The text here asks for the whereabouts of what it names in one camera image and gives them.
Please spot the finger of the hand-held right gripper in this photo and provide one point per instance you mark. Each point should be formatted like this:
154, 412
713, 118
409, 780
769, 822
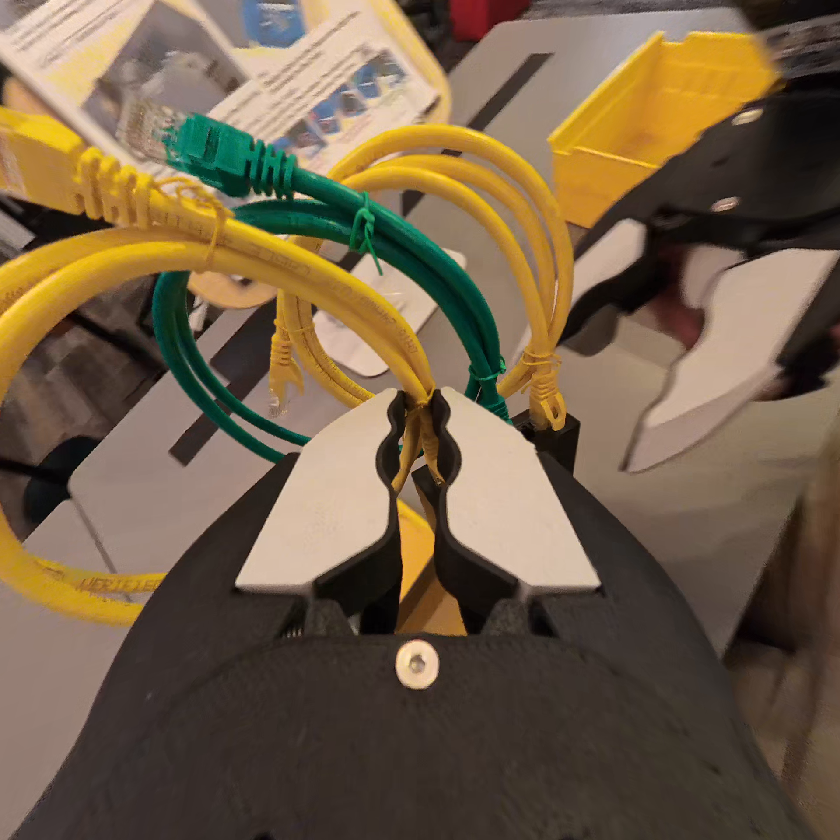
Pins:
741, 328
610, 295

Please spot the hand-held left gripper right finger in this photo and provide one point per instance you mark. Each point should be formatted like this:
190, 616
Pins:
512, 518

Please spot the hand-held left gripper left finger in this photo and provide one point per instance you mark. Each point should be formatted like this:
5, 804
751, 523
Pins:
308, 512

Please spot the red bin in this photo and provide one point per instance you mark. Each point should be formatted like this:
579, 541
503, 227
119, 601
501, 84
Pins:
485, 16

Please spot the black network switch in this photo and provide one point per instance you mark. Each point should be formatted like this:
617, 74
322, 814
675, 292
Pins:
558, 446

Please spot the printed instruction sheet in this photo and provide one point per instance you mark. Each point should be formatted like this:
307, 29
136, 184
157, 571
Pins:
164, 79

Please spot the yellow storage bin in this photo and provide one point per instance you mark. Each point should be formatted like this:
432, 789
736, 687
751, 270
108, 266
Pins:
656, 118

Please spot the person's beige trousers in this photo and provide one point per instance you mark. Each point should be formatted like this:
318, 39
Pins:
800, 590

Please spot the white board stand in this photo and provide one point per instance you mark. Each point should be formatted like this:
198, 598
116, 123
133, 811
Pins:
394, 321

